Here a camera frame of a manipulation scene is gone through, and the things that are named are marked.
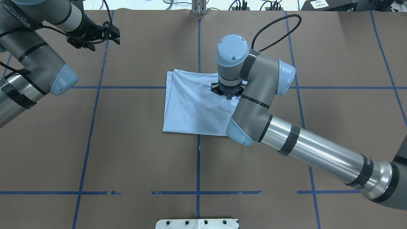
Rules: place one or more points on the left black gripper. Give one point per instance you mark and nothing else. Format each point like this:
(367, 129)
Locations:
(87, 27)

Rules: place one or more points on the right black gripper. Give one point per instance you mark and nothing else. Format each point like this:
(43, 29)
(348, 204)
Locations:
(227, 93)

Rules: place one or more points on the light blue t-shirt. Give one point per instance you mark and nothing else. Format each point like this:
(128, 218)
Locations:
(192, 108)

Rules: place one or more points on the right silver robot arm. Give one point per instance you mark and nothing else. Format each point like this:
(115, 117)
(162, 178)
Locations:
(257, 78)

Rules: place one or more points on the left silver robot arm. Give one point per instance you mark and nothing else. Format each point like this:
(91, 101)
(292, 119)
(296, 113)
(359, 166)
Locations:
(43, 70)

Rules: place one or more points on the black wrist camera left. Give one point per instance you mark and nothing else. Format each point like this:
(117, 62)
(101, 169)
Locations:
(111, 32)

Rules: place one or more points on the aluminium frame post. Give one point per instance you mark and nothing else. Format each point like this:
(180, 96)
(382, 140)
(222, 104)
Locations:
(199, 7)

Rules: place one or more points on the white metal mount base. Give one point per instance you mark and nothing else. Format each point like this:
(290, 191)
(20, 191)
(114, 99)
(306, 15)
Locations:
(197, 224)

